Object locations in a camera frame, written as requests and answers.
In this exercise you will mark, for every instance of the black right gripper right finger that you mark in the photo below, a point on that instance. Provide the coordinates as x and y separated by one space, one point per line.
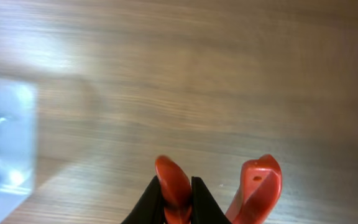
205 210

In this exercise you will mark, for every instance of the red handled pliers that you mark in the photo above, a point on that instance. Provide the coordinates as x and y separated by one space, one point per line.
247 200

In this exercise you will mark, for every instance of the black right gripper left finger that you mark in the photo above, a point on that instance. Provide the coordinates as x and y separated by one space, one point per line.
149 208

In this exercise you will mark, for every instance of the clear plastic container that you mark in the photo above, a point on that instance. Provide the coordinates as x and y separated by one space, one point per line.
18 143

